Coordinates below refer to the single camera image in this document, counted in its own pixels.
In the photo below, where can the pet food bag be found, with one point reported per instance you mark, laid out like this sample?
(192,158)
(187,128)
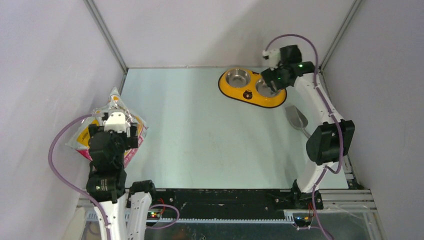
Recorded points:
(98,116)

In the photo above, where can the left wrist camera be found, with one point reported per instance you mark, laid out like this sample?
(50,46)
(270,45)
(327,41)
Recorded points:
(116,122)

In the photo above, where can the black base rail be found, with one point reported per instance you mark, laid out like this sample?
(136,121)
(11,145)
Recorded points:
(236,204)

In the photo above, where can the yellow double pet bowl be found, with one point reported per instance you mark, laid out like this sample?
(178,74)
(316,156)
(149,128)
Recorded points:
(248,86)

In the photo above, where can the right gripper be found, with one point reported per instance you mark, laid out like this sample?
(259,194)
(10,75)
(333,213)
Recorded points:
(269,76)

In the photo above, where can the metal food scoop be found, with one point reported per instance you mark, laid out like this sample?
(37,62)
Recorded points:
(297,120)

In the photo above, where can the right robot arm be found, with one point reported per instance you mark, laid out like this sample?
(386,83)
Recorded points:
(326,147)

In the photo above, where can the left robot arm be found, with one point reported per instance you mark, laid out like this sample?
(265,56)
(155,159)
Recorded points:
(123,212)

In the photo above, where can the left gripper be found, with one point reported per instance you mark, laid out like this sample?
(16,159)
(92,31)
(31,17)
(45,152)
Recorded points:
(130,141)

